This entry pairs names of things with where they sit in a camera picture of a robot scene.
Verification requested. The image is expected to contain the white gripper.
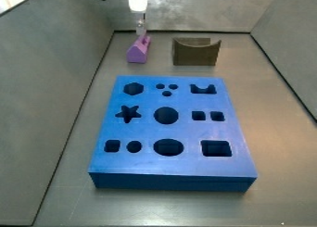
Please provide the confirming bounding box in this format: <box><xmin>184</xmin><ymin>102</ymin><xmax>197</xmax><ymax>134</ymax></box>
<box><xmin>128</xmin><ymin>0</ymin><xmax>148</xmax><ymax>36</ymax></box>

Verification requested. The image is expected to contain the purple three-prong object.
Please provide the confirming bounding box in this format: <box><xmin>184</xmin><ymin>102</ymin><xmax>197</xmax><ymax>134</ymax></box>
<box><xmin>126</xmin><ymin>34</ymin><xmax>152</xmax><ymax>64</ymax></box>

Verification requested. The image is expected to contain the black curved fixture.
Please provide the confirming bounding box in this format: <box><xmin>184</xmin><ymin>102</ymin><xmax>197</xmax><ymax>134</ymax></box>
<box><xmin>173</xmin><ymin>37</ymin><xmax>222</xmax><ymax>66</ymax></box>

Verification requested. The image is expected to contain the blue shape-sorter block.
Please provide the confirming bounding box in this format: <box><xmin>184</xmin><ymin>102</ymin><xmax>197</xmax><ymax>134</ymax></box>
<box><xmin>89</xmin><ymin>76</ymin><xmax>259</xmax><ymax>192</ymax></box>

